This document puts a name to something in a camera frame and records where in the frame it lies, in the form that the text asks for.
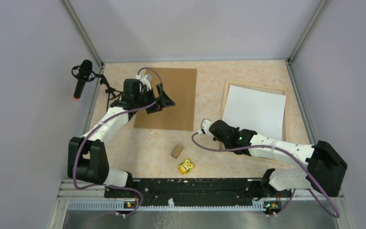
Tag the small wooden block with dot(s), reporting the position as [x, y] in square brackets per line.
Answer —
[176, 151]

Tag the printed photo sheet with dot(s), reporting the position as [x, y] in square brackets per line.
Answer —
[255, 110]

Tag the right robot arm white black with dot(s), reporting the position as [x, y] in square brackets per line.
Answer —
[317, 167]

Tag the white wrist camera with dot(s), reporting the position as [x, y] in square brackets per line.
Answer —
[144, 82]
[205, 125]

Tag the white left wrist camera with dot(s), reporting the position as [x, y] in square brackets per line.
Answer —
[144, 82]

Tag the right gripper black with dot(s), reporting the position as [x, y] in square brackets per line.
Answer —
[237, 129]

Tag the yellow owl toy block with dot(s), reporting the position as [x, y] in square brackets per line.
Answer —
[186, 166]

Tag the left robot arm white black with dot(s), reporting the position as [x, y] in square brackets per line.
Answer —
[87, 156]

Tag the brown cardboard backing board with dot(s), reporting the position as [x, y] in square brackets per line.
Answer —
[180, 86]

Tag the light wooden picture frame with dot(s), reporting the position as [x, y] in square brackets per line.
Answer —
[252, 85]

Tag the black microphone on tripod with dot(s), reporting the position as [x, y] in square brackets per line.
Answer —
[84, 74]

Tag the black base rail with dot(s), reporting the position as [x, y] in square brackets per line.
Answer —
[197, 192]

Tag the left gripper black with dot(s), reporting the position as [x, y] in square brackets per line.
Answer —
[165, 101]

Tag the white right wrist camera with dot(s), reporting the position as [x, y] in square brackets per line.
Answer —
[205, 125]

